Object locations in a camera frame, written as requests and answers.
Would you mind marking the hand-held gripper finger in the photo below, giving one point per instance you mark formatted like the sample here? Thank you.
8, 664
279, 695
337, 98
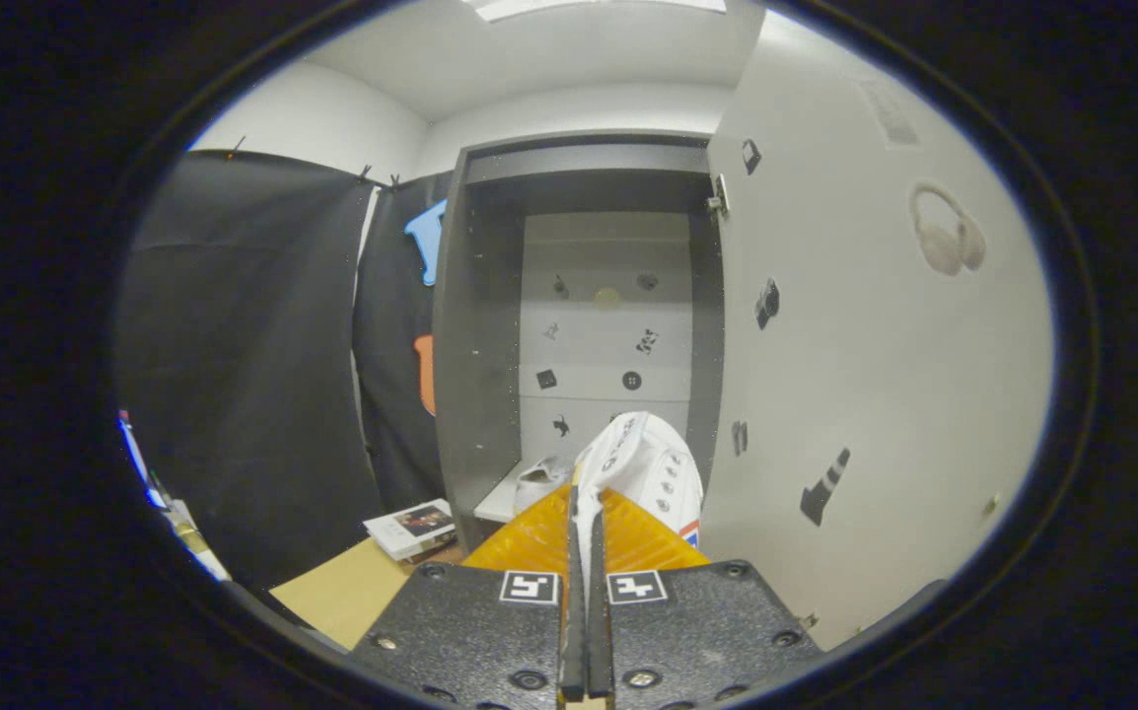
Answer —
574, 631
597, 631

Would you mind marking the stack of books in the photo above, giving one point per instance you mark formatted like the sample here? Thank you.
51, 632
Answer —
411, 528

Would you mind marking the long ceiling light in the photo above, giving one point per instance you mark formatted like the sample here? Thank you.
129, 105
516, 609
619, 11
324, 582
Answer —
599, 8

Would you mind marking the grey shoe cabinet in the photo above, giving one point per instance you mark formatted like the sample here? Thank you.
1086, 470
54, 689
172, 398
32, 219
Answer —
475, 345

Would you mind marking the white cabinet shelf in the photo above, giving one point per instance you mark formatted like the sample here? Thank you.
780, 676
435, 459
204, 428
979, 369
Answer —
495, 505

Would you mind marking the black backdrop cloth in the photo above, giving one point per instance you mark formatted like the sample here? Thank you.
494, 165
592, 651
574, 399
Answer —
234, 375

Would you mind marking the yellowish packaged item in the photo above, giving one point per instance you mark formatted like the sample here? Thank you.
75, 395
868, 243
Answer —
196, 540

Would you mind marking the white shoe with perforations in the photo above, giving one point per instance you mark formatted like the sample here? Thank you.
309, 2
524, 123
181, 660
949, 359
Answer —
643, 463

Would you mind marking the plain white shoe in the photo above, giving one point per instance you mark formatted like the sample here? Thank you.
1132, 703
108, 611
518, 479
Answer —
539, 483

